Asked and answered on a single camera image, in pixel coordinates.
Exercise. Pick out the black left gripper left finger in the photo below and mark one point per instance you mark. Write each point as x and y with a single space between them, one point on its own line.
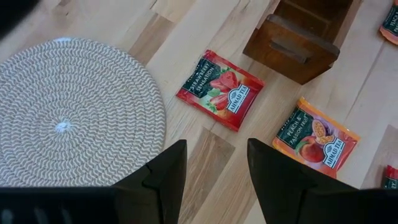
161 186

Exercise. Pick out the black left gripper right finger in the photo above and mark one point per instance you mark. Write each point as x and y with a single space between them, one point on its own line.
286 193

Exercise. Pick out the red strawberry tea sachet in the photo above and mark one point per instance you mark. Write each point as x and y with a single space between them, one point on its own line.
391 179
217 90

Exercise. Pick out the wooden compartment tea box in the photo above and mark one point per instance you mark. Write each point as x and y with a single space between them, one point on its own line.
289 53

